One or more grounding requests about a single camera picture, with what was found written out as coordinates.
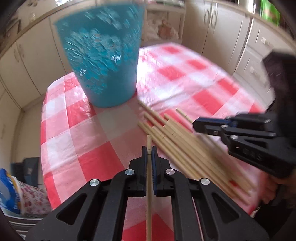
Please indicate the red checkered plastic tablecloth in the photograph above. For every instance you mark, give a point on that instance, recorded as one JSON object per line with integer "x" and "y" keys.
{"x": 92, "y": 129}

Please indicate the green package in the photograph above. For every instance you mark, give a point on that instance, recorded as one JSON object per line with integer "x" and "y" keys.
{"x": 269, "y": 11}

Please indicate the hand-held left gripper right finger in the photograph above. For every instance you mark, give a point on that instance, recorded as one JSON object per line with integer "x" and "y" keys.
{"x": 154, "y": 162}

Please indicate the teal patterned plastic bucket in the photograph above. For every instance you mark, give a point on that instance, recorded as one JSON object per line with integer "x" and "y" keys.
{"x": 101, "y": 58}

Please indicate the blue and white plastic bag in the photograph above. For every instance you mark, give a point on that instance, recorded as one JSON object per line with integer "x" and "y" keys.
{"x": 7, "y": 192}

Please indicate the person's right hand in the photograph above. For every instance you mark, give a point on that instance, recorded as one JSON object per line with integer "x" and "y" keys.
{"x": 269, "y": 190}

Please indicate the pile of wooden chopsticks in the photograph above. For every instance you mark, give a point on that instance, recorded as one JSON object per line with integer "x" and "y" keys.
{"x": 175, "y": 143}

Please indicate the light wooden chopstick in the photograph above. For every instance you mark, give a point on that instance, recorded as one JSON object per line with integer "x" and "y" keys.
{"x": 149, "y": 143}

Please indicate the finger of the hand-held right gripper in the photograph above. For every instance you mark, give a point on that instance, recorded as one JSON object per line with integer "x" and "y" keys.
{"x": 252, "y": 120}
{"x": 272, "y": 160}

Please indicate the cream kitchen cabinet run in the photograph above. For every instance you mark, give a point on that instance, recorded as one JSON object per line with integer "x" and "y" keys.
{"x": 30, "y": 60}
{"x": 231, "y": 34}

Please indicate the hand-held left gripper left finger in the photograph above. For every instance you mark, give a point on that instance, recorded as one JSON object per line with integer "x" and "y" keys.
{"x": 144, "y": 162}

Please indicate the floral trash bin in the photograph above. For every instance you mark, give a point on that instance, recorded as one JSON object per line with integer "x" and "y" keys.
{"x": 32, "y": 199}

